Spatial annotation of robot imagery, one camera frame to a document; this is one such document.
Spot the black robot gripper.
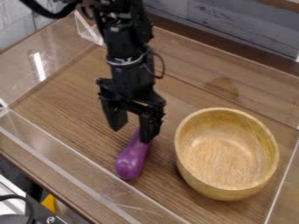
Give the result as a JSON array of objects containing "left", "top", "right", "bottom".
[{"left": 96, "top": 55, "right": 168, "bottom": 144}]

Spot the purple toy eggplant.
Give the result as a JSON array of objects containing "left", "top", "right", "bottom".
[{"left": 114, "top": 130, "right": 152, "bottom": 179}]

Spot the brown wooden bowl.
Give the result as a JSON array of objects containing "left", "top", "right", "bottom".
[{"left": 173, "top": 108, "right": 279, "bottom": 201}]

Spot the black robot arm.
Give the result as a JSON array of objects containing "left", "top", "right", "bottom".
[{"left": 20, "top": 0, "right": 165, "bottom": 144}]

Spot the yellow black device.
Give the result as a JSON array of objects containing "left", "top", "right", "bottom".
[{"left": 22, "top": 192, "right": 80, "bottom": 224}]

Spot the clear acrylic tray wall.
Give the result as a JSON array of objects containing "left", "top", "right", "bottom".
[{"left": 0, "top": 99, "right": 188, "bottom": 224}]

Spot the clear acrylic corner bracket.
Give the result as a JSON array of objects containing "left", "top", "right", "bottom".
[{"left": 74, "top": 11, "right": 105, "bottom": 46}]

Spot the black cable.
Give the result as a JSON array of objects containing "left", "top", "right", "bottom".
[{"left": 0, "top": 193, "right": 36, "bottom": 224}]

